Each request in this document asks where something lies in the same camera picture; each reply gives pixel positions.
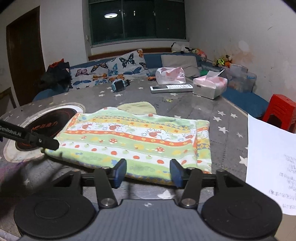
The pink tissue box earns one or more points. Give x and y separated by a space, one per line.
211 85

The clear plastic storage box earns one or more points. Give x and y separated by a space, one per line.
240 79

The round black induction cooker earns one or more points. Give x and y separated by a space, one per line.
51 123

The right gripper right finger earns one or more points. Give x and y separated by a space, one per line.
189 180

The white tissue pack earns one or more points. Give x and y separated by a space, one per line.
169 75

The colourful patterned baby garment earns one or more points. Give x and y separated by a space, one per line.
147 142

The dark wooden door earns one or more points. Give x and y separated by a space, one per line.
23 43

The butterfly print pillow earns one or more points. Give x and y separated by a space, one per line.
128 66

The dark clothes pile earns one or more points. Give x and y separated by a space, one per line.
57 75

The wooden side table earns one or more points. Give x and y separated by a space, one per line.
7 102

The beige cushion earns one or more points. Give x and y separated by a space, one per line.
187 63

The green plush toys pile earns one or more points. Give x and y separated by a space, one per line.
223 61

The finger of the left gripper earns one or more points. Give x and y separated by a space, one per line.
43 141

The red plastic stool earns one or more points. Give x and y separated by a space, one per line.
281 113

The white printed paper sheet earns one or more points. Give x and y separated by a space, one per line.
271 163

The white remote control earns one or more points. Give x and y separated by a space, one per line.
171 88

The dark window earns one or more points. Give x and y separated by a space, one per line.
131 20

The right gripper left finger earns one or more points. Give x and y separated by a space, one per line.
106 179

